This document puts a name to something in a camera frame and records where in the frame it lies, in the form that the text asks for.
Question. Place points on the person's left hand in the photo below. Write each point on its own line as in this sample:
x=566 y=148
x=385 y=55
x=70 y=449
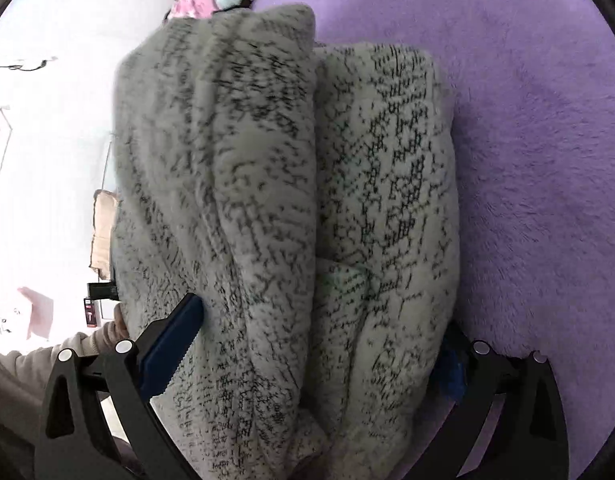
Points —
x=117 y=330

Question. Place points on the purple bed blanket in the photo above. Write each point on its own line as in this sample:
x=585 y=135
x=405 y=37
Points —
x=527 y=135

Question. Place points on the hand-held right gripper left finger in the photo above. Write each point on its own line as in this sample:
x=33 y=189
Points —
x=175 y=345

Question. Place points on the grey fleece garment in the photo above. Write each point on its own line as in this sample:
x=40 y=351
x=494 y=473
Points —
x=287 y=210

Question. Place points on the beige cardboard box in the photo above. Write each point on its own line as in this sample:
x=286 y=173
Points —
x=103 y=230

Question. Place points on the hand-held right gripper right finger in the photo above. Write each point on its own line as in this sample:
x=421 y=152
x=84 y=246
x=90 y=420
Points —
x=452 y=375

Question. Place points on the person's left forearm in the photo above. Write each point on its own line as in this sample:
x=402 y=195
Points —
x=37 y=360

